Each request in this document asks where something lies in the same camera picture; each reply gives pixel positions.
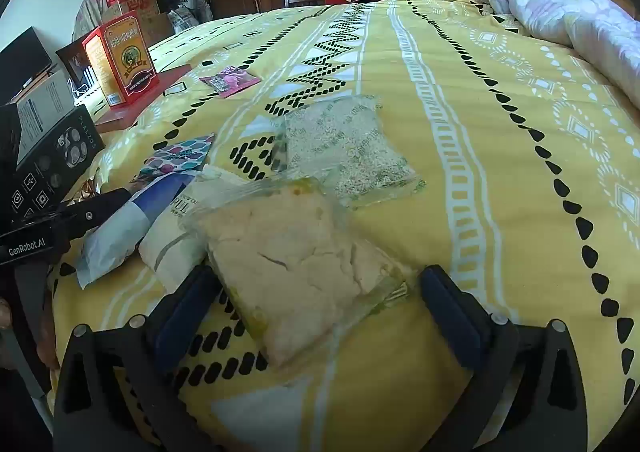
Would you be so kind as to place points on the flat red box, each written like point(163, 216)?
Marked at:
point(167, 79)

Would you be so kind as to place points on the floral covered round board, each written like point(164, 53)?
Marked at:
point(90, 6)

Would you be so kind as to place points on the clear packet of pale cake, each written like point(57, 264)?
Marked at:
point(285, 272)

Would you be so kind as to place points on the white router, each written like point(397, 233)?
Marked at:
point(90, 84)

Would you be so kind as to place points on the white and blue snack packet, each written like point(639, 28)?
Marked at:
point(115, 237)

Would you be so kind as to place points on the red and yellow carton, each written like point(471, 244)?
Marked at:
point(125, 61)

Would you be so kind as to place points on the black television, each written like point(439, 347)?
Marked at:
point(22, 56)

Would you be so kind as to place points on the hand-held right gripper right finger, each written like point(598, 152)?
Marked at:
point(445, 312)

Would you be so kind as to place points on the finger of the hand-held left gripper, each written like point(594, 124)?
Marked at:
point(90, 214)

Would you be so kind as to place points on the cream white snack packet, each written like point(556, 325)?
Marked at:
point(175, 237)

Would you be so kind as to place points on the white and silver box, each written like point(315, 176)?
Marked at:
point(42, 106)

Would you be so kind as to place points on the white printed plastic bag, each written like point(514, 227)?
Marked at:
point(187, 14)

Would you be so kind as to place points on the small pink snack packet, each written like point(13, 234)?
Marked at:
point(230, 80)

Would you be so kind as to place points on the large cardboard box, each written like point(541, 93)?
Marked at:
point(160, 29)

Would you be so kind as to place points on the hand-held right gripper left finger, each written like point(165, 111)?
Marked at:
point(187, 312)

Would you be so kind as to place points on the clear sesame snack packet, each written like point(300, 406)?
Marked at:
point(345, 146)

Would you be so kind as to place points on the cardboard box with red print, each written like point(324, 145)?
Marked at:
point(142, 6)

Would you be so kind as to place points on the yellow patterned bed sheet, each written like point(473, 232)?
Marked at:
point(425, 182)

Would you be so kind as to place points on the pink floral quilt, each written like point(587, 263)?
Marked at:
point(560, 11)

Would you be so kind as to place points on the black shaver box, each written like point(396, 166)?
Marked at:
point(55, 166)

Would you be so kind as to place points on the teal and pink patterned packet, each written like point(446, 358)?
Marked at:
point(177, 156)

